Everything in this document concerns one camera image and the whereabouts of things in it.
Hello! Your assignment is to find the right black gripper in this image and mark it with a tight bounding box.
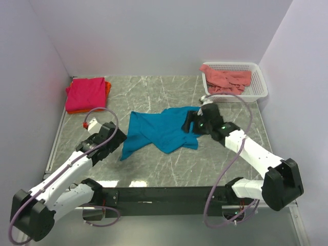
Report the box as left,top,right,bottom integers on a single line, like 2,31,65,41
181,110,212,135

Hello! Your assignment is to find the blue t shirt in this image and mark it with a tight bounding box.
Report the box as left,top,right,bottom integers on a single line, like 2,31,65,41
120,106,200,161

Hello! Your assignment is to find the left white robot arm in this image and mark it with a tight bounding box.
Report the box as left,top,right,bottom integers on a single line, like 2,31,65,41
8,122,127,245

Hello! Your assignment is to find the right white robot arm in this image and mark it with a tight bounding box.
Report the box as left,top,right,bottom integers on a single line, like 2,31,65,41
181,103,304,211

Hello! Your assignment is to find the folded magenta t shirt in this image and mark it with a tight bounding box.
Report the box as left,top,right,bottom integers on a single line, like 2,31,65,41
65,77,107,112

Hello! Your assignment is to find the salmon pink t shirt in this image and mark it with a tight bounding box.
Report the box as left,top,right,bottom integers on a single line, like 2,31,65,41
199,65,252,95

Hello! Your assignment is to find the folded orange t shirt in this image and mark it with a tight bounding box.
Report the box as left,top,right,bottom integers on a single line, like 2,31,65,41
67,81,112,115

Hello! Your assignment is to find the white plastic basket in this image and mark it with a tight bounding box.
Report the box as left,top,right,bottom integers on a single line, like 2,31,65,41
202,61,268,102

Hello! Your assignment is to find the black base beam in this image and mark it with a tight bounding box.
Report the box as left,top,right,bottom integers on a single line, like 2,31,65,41
81,186,254,221

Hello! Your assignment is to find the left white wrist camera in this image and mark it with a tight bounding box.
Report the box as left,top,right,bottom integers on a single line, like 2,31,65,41
83,117,102,135

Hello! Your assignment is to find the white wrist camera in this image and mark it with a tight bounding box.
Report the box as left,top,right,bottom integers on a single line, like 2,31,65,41
83,117,102,135
197,95,214,116

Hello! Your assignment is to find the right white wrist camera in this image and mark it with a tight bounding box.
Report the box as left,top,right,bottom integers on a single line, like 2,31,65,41
197,95,214,116

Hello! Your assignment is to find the aluminium rail frame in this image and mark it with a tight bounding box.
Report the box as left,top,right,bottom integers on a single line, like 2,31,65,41
27,76,77,211

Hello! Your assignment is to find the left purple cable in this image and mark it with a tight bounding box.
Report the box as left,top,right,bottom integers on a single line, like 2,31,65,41
7,107,121,244

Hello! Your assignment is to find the purple cable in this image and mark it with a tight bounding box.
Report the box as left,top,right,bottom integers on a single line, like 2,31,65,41
7,107,121,244
203,92,259,229

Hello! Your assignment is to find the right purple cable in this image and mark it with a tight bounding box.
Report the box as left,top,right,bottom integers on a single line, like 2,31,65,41
203,92,259,229

